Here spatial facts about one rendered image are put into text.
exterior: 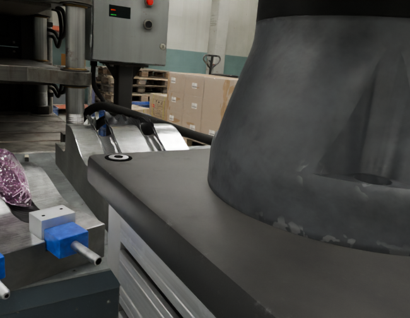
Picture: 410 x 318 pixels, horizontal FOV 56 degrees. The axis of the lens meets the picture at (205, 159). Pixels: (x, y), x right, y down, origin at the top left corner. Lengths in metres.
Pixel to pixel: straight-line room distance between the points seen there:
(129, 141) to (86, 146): 0.10
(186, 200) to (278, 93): 0.06
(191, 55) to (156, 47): 7.22
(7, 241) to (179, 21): 8.18
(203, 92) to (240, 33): 4.90
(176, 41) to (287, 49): 8.41
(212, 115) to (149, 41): 3.24
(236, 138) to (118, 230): 0.20
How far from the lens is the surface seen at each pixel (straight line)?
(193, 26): 8.81
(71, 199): 0.85
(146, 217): 0.17
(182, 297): 0.26
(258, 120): 0.17
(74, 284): 0.60
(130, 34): 1.53
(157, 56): 1.57
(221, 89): 4.61
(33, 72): 1.37
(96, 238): 0.60
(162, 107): 6.03
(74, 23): 1.34
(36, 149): 1.34
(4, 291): 0.46
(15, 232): 0.59
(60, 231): 0.55
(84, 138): 0.88
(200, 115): 4.90
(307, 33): 0.17
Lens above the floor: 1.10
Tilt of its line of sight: 14 degrees down
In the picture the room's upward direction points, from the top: 5 degrees clockwise
